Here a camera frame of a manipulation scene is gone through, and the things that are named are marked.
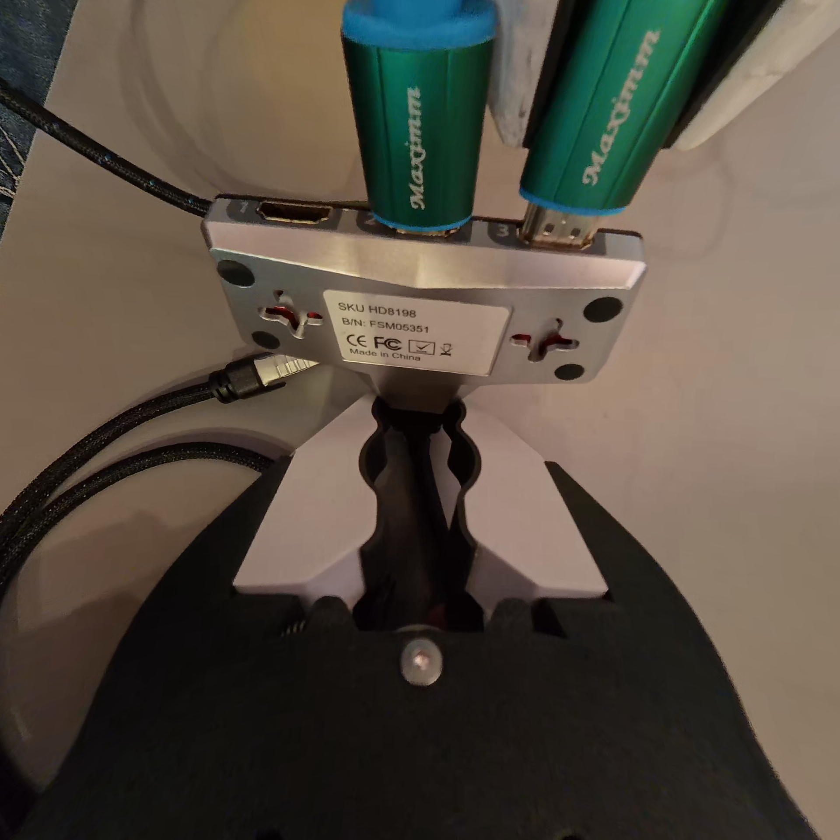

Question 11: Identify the long braided HDMI cable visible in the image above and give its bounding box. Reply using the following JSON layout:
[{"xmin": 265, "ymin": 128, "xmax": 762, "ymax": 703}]
[{"xmin": 0, "ymin": 0, "xmax": 494, "ymax": 238}]

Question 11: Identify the silver HDMI splitter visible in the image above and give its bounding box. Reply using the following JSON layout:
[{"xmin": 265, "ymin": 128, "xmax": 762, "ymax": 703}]
[{"xmin": 200, "ymin": 193, "xmax": 647, "ymax": 414}]

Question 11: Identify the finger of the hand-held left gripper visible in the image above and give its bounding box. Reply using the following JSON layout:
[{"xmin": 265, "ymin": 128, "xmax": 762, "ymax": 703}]
[
  {"xmin": 669, "ymin": 0, "xmax": 840, "ymax": 153},
  {"xmin": 489, "ymin": 0, "xmax": 562, "ymax": 147}
]

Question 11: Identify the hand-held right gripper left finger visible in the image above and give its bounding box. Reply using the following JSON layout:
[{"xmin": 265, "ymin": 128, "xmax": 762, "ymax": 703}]
[{"xmin": 231, "ymin": 395, "xmax": 398, "ymax": 630}]

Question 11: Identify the person's jeans leg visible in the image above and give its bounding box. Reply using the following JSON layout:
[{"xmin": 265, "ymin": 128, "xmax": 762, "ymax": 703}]
[{"xmin": 0, "ymin": 0, "xmax": 78, "ymax": 231}]

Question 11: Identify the black cable with silver plug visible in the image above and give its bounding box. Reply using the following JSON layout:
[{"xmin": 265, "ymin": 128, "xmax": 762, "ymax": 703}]
[{"xmin": 0, "ymin": 351, "xmax": 454, "ymax": 631}]

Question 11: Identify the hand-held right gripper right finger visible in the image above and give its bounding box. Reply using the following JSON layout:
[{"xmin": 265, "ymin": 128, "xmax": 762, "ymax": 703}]
[{"xmin": 443, "ymin": 397, "xmax": 609, "ymax": 630}]

